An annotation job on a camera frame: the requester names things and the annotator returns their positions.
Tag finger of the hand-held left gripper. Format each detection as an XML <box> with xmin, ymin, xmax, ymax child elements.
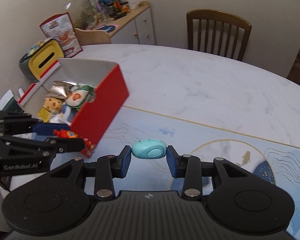
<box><xmin>0</xmin><ymin>135</ymin><xmax>85</xmax><ymax>155</ymax></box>
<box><xmin>0</xmin><ymin>110</ymin><xmax>72</xmax><ymax>137</ymax></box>

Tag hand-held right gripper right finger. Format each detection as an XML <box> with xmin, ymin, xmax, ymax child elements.
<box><xmin>166</xmin><ymin>145</ymin><xmax>275</xmax><ymax>198</ymax></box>

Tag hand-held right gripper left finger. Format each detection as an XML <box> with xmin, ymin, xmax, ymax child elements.
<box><xmin>51</xmin><ymin>145</ymin><xmax>132</xmax><ymax>200</ymax></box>

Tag yellow packet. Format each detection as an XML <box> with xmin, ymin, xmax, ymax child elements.
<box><xmin>37</xmin><ymin>108</ymin><xmax>53</xmax><ymax>122</ymax></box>

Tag blue white packet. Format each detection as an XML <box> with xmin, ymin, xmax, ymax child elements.
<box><xmin>60</xmin><ymin>105</ymin><xmax>82</xmax><ymax>124</ymax></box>

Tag yellow cookie plush toy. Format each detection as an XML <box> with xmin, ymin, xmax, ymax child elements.
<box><xmin>44</xmin><ymin>97</ymin><xmax>65</xmax><ymax>114</ymax></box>

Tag teal oval toy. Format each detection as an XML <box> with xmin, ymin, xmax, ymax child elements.
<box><xmin>131</xmin><ymin>138</ymin><xmax>167</xmax><ymax>159</ymax></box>

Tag silver foil packet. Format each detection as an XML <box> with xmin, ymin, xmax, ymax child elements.
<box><xmin>44</xmin><ymin>80</ymin><xmax>77</xmax><ymax>99</ymax></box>

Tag green white orange pouch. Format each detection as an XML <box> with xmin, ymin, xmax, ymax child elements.
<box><xmin>65</xmin><ymin>85</ymin><xmax>98</xmax><ymax>107</ymax></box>

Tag red cardboard box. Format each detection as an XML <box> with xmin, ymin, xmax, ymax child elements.
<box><xmin>17</xmin><ymin>58</ymin><xmax>130</xmax><ymax>158</ymax></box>

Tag dark green box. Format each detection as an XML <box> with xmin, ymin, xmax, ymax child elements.
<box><xmin>5</xmin><ymin>97</ymin><xmax>25</xmax><ymax>113</ymax></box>

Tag white paper sheets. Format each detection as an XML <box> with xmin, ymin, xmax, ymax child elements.
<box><xmin>0</xmin><ymin>89</ymin><xmax>18</xmax><ymax>110</ymax></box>

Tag grey yellow tissue box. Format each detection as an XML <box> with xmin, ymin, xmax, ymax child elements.
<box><xmin>19</xmin><ymin>39</ymin><xmax>64</xmax><ymax>82</ymax></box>

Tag colourful packets on tissue box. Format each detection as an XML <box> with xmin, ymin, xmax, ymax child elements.
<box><xmin>27</xmin><ymin>37</ymin><xmax>54</xmax><ymax>55</ymax></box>

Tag red white snack bag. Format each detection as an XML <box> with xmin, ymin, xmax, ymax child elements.
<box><xmin>39</xmin><ymin>12</ymin><xmax>83</xmax><ymax>58</ymax></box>

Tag light wooden chair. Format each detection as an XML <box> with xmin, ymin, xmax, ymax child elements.
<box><xmin>74</xmin><ymin>27</ymin><xmax>112</xmax><ymax>45</ymax></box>

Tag dark blue pad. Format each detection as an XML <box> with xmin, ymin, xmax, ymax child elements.
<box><xmin>96</xmin><ymin>24</ymin><xmax>118</xmax><ymax>32</ymax></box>

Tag clear box with greenery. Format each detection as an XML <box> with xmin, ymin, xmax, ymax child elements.
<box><xmin>79</xmin><ymin>4</ymin><xmax>97</xmax><ymax>27</ymax></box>

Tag clear plastic dome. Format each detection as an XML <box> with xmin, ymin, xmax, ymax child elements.
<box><xmin>62</xmin><ymin>0</ymin><xmax>90</xmax><ymax>13</ymax></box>

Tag light wooden side cabinet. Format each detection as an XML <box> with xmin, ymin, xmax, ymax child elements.
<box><xmin>75</xmin><ymin>1</ymin><xmax>156</xmax><ymax>46</ymax></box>

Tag dark glass jar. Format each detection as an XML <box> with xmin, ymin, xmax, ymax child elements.
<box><xmin>110</xmin><ymin>1</ymin><xmax>122</xmax><ymax>14</ymax></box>

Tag brown wooden chair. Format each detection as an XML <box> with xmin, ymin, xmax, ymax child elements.
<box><xmin>186</xmin><ymin>9</ymin><xmax>252</xmax><ymax>62</ymax></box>

